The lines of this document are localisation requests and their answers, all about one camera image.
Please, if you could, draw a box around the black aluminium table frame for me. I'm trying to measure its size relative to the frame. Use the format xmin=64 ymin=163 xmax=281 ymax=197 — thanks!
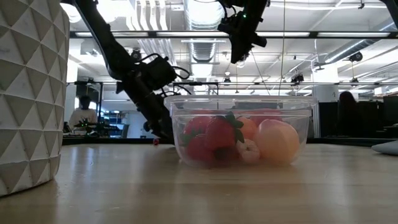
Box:
xmin=62 ymin=136 xmax=398 ymax=149

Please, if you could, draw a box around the peach-coloured round toy fruit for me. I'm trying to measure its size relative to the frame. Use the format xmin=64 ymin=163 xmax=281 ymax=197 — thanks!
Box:
xmin=253 ymin=119 xmax=301 ymax=166

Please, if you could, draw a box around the black background workstation frame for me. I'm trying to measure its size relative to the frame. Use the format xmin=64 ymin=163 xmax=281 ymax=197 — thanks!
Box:
xmin=67 ymin=80 xmax=220 ymax=136

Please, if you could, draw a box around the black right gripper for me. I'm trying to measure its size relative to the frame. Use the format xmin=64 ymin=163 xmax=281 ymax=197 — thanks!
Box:
xmin=217 ymin=14 xmax=268 ymax=65

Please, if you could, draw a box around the white faceted textured container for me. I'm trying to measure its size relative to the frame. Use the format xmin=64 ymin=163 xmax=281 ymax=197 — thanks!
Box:
xmin=0 ymin=0 xmax=71 ymax=198

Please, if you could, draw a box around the pale pink toy food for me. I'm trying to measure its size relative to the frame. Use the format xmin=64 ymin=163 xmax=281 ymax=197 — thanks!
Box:
xmin=235 ymin=139 xmax=261 ymax=165

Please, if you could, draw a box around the white column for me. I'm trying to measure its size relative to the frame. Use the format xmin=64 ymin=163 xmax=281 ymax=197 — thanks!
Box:
xmin=312 ymin=67 xmax=340 ymax=139

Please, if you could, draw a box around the red toy strawberry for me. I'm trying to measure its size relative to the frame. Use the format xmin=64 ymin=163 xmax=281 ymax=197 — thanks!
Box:
xmin=180 ymin=130 xmax=215 ymax=164
xmin=205 ymin=111 xmax=246 ymax=153

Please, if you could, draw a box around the silver ribbed air duct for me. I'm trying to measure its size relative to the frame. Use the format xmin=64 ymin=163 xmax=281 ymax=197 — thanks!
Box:
xmin=182 ymin=0 xmax=227 ymax=65

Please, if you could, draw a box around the grey rectangular lid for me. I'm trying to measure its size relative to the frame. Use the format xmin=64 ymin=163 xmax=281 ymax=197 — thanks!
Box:
xmin=371 ymin=140 xmax=398 ymax=156

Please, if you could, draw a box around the black office partition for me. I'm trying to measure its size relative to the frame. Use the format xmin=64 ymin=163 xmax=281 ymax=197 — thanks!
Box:
xmin=318 ymin=95 xmax=398 ymax=139

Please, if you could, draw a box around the black beam with light strips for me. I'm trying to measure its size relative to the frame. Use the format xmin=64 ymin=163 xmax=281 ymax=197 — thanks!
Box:
xmin=68 ymin=30 xmax=398 ymax=40

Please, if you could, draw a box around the large grey ceiling pipe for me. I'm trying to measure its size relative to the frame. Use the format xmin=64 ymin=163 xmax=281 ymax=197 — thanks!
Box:
xmin=313 ymin=20 xmax=398 ymax=68

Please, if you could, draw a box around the clear plastic tupperware container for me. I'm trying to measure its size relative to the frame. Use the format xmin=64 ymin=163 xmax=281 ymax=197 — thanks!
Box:
xmin=164 ymin=95 xmax=318 ymax=169

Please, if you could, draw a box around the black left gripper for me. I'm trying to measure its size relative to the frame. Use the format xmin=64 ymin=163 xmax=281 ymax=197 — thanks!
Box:
xmin=116 ymin=70 xmax=174 ymax=139

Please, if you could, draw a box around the person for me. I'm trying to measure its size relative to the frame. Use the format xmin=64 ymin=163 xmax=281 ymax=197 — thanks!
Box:
xmin=337 ymin=90 xmax=358 ymax=138
xmin=68 ymin=95 xmax=99 ymax=136

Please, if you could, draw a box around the orange toy fruit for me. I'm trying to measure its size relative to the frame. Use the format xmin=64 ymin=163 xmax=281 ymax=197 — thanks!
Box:
xmin=241 ymin=116 xmax=259 ymax=141

